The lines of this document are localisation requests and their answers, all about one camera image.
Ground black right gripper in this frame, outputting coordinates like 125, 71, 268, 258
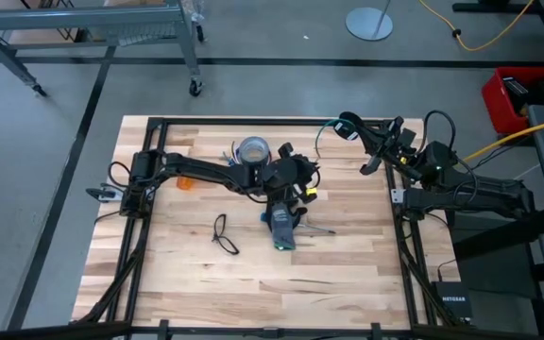
348, 115, 419, 177

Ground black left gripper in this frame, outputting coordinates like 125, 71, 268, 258
260, 141, 323, 199

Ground black plastic cord spool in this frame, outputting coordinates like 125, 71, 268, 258
337, 110, 364, 142

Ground teal cord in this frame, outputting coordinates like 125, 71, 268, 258
314, 117, 359, 160

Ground grey and black work glove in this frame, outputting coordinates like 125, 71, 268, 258
270, 202, 298, 251

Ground black-framed safety glasses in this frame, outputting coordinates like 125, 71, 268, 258
211, 213, 241, 256

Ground red plastic bin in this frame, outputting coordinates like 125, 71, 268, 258
481, 65, 544, 136

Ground silver table clamp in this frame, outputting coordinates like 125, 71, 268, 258
85, 186, 125, 203

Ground grey metal cart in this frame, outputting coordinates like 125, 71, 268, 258
0, 0, 206, 98

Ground blue-handled screwdriver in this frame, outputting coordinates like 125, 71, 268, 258
259, 212, 337, 236

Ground black duct tape roll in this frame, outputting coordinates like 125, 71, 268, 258
236, 136, 272, 166

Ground black aluminium table frame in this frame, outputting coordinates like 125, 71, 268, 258
71, 116, 462, 340

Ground yellow cable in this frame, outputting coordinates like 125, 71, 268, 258
463, 114, 544, 163
416, 0, 536, 52

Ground black Netgear network switch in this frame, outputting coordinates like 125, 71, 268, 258
431, 280, 474, 320

